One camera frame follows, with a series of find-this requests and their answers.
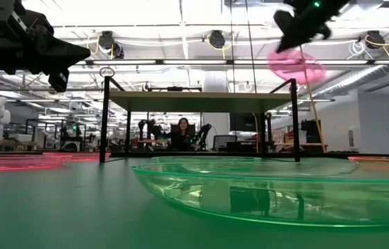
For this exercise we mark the green table mat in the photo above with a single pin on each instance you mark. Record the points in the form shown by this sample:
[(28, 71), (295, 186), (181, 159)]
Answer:
[(59, 207)]

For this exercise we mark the grey office chair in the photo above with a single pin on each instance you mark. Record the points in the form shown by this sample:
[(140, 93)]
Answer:
[(223, 141)]

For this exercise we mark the black crossbar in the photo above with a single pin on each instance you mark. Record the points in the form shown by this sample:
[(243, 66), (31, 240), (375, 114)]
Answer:
[(175, 89)]

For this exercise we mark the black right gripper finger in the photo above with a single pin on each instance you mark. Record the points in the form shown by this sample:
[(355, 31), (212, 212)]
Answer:
[(299, 34), (296, 44)]

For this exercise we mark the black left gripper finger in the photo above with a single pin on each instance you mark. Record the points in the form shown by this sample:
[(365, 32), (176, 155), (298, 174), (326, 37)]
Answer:
[(59, 65), (63, 48)]

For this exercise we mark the long ceiling light bar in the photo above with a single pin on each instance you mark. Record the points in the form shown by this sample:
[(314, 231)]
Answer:
[(194, 62)]

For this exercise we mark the person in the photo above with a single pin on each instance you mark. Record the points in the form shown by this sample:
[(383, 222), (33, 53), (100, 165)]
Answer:
[(181, 138)]

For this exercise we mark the black robot workstation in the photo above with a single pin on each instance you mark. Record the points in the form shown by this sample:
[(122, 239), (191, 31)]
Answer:
[(73, 136)]

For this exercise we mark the green translucent plastic plate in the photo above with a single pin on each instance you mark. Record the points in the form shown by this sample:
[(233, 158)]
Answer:
[(249, 200)]

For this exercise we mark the pink translucent plastic plate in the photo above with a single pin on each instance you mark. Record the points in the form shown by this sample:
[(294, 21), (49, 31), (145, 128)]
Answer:
[(18, 162), (291, 69), (83, 157)]

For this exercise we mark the black monitor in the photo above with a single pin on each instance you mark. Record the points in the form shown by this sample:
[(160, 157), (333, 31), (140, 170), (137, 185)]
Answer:
[(242, 121)]

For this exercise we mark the black background robot arm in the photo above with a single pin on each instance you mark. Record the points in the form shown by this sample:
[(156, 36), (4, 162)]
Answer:
[(147, 128), (202, 133)]

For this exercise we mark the wooden shelf with black legs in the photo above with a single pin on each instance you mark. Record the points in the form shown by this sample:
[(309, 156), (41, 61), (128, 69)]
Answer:
[(197, 102)]

